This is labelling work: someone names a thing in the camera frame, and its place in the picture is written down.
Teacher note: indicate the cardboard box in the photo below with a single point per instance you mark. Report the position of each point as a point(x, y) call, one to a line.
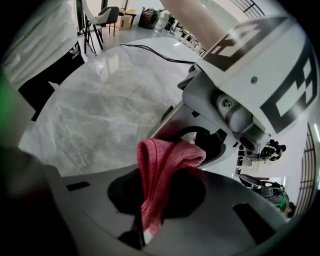
point(124, 23)

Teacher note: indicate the black robot machine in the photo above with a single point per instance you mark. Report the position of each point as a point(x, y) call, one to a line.
point(271, 151)

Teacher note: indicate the white humanoid robot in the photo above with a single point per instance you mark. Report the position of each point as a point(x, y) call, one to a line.
point(162, 22)

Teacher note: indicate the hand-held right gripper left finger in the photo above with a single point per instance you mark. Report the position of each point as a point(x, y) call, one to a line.
point(82, 200)

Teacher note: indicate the person's left forearm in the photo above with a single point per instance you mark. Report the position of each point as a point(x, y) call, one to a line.
point(192, 20)

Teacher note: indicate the pink cloth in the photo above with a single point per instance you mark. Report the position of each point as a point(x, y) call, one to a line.
point(160, 162)

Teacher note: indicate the black window grille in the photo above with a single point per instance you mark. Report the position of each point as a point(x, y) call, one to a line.
point(310, 170)

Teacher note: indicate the person's black shorts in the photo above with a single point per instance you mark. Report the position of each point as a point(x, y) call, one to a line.
point(60, 67)

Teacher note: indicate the black stand legs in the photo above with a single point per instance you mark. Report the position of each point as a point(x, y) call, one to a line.
point(87, 37)

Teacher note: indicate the green equipment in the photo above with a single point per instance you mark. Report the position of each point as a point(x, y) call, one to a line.
point(277, 197)

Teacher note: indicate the grey chair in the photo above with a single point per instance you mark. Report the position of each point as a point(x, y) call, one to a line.
point(106, 17)

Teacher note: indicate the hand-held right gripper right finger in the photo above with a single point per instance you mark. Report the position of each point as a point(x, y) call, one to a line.
point(220, 200)

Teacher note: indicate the person's white shirt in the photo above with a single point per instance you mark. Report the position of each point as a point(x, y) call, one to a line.
point(37, 40)

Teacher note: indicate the black bag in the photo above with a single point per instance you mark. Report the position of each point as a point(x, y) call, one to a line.
point(147, 18)

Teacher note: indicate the row of dark chairs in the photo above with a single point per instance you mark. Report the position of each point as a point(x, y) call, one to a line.
point(190, 40)

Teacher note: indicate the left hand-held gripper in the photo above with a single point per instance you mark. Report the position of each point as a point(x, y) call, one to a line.
point(250, 65)

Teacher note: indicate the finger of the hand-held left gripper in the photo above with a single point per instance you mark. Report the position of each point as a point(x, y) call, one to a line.
point(182, 117)
point(228, 155)

